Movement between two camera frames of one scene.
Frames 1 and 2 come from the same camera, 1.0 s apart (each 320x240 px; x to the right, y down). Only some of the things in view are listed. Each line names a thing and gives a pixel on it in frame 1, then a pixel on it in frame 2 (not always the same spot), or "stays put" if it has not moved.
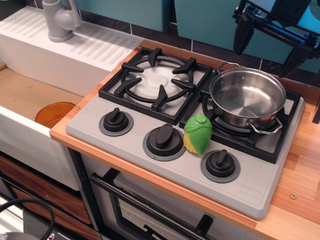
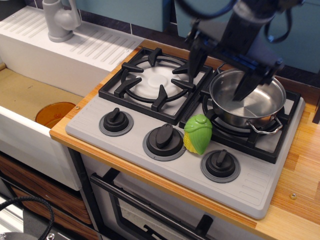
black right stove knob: (220, 166) stays put
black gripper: (283, 18) to (246, 24)
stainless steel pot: (247, 96) stays put
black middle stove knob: (164, 143) stays put
